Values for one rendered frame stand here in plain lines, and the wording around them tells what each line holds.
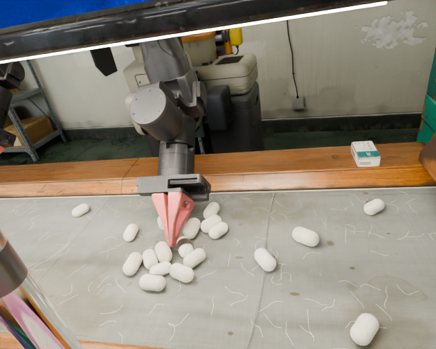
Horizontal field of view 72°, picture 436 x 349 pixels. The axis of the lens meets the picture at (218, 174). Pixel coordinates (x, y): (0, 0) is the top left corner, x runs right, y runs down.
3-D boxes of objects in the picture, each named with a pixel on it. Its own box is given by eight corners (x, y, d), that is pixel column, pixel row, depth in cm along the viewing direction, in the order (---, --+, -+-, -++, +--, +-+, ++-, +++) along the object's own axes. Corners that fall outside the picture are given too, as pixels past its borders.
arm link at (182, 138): (201, 122, 53) (171, 126, 54) (185, 102, 46) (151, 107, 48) (199, 158, 50) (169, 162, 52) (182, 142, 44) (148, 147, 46)
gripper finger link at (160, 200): (195, 244, 40) (198, 176, 43) (146, 244, 42) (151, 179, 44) (208, 248, 46) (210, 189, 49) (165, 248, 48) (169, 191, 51)
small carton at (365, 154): (350, 151, 57) (351, 141, 56) (370, 149, 56) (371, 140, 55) (357, 167, 52) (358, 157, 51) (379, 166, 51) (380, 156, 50)
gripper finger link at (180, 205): (178, 244, 41) (182, 178, 43) (130, 244, 42) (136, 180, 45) (193, 248, 47) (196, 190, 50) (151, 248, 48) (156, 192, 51)
